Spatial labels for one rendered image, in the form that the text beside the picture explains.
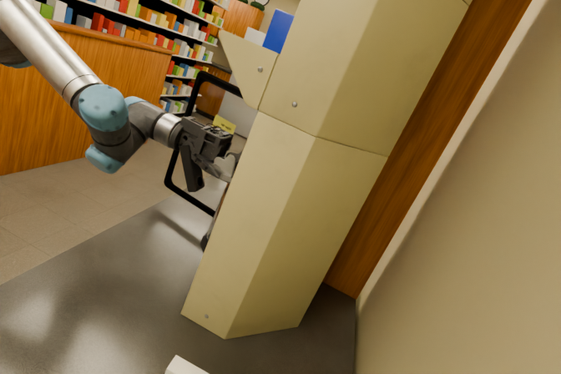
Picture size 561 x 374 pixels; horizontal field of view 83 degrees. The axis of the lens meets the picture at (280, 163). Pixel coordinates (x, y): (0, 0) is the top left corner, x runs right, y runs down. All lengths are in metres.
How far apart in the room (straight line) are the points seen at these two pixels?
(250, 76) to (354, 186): 0.29
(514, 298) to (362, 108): 0.34
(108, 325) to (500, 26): 1.06
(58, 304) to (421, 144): 0.88
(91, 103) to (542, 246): 0.70
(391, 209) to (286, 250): 0.40
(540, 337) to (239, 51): 0.55
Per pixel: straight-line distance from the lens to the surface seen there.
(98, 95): 0.66
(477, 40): 0.94
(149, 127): 0.79
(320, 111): 0.53
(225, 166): 0.69
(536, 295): 0.50
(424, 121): 0.91
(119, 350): 0.71
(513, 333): 0.51
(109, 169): 0.77
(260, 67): 0.55
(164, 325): 0.76
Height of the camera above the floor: 1.50
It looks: 17 degrees down
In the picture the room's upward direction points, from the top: 23 degrees clockwise
